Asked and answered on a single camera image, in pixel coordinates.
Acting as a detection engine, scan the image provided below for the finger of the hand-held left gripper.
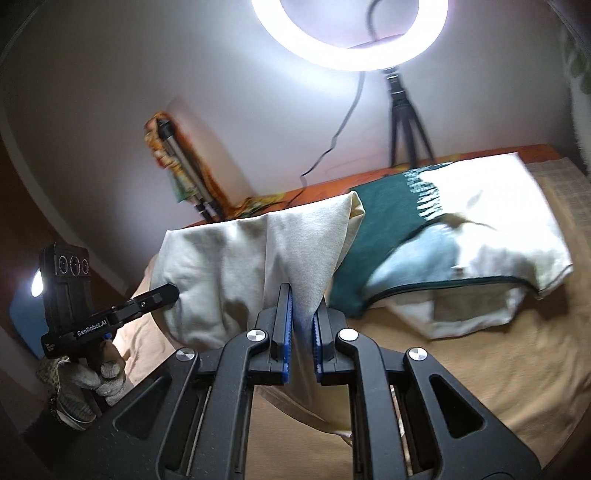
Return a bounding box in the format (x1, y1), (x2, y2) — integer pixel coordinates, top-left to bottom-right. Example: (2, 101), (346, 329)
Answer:
(137, 284), (180, 316)

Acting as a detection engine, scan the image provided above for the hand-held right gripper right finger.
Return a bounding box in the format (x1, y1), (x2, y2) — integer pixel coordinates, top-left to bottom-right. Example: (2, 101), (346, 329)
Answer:
(311, 305), (541, 480)

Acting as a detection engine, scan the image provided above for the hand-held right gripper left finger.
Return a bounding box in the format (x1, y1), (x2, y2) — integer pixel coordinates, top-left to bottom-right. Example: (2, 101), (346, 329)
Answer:
(95, 282), (296, 480)

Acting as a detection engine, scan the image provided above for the white camisole top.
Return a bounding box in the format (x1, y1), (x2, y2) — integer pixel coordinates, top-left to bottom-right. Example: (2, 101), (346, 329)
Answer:
(150, 189), (368, 435)

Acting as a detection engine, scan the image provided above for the person's left hand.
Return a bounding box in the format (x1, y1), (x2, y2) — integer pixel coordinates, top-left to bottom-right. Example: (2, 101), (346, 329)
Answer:
(37, 340), (127, 407)

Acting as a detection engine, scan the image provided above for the silver folded tripod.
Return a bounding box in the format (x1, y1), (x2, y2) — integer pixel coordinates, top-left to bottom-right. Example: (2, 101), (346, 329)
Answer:
(157, 119), (227, 222)

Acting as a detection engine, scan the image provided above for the green white printed garment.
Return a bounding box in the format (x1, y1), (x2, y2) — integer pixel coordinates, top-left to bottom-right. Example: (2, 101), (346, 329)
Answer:
(325, 152), (575, 324)

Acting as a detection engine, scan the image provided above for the white folded garment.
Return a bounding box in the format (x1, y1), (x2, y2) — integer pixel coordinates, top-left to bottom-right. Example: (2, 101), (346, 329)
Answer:
(392, 281), (527, 340)

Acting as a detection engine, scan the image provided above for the orange patterned scarf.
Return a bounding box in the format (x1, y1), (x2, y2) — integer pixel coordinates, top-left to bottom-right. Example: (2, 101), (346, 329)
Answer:
(144, 111), (296, 220)

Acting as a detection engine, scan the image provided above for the beige blanket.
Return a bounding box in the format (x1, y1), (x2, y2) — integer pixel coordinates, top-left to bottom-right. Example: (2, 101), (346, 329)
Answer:
(111, 258), (591, 480)

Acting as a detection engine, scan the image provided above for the beige checked cloth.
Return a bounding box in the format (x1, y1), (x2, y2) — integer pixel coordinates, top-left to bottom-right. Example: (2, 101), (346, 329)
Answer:
(526, 157), (591, 241)

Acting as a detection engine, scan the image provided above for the black gooseneck phone holder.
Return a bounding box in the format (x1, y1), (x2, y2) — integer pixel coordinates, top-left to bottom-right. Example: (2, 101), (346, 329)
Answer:
(367, 0), (391, 40)

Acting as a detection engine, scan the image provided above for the green white striped blanket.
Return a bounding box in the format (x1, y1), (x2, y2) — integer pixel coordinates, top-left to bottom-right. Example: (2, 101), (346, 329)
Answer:
(556, 18), (591, 176)

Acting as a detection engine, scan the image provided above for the black power cable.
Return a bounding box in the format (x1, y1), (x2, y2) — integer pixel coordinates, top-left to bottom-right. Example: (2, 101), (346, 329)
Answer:
(300, 71), (365, 195)

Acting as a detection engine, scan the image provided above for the black ring light tripod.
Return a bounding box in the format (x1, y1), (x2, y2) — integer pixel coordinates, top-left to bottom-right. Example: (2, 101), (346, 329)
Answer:
(383, 67), (437, 169)

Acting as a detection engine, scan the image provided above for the white ring light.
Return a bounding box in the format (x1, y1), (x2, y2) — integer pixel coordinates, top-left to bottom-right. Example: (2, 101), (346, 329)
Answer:
(250, 0), (450, 72)

